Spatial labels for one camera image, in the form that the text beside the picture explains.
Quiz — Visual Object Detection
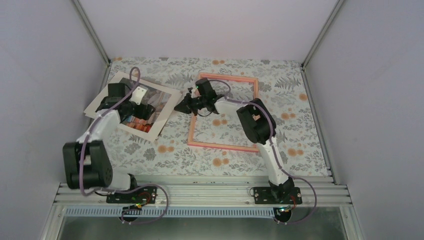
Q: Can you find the orange pink wooden frame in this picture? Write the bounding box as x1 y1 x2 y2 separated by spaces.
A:
187 72 259 153

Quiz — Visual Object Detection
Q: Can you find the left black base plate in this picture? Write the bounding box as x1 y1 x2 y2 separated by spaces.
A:
106 186 158 205

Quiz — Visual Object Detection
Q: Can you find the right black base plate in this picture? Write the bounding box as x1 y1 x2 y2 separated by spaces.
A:
249 186 303 205

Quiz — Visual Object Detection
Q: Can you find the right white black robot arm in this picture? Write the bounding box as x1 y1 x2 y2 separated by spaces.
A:
174 78 295 204

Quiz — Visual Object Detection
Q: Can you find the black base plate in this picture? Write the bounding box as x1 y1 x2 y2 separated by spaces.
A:
249 186 303 205
106 186 158 205

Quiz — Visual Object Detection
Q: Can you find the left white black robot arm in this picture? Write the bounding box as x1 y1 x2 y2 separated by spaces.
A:
62 82 156 203

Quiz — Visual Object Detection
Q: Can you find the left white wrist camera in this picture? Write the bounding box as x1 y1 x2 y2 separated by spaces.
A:
129 86 148 105

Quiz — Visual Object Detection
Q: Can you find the aluminium rail base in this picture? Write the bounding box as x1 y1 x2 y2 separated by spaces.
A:
41 176 364 240

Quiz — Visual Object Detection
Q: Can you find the cat and books photo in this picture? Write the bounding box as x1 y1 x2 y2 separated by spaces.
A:
83 71 182 141

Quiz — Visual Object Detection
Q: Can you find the floral patterned table mat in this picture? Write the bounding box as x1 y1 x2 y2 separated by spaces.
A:
79 56 329 177

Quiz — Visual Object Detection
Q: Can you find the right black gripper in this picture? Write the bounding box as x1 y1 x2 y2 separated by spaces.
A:
175 92 207 116

